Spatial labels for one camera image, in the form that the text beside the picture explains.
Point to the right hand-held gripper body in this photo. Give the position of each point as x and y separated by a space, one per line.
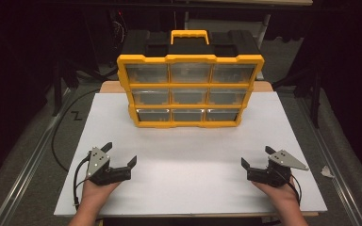
278 169

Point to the crumpled white paper scrap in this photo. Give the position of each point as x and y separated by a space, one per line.
326 172

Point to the yellow black drawer organizer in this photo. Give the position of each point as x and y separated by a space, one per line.
188 85

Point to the person's left hand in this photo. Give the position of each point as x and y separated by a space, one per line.
98 192

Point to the person's right hand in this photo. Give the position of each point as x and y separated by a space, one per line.
278 194

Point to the set of clear plastic drawers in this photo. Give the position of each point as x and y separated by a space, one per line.
189 96

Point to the metal floor rail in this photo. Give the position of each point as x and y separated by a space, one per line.
330 163
28 169

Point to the wooden table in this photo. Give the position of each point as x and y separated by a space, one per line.
112 87

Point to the black metal stand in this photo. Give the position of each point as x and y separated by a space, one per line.
311 91
62 84

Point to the white board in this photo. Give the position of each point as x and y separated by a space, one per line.
188 163

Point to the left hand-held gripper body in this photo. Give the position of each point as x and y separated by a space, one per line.
100 164

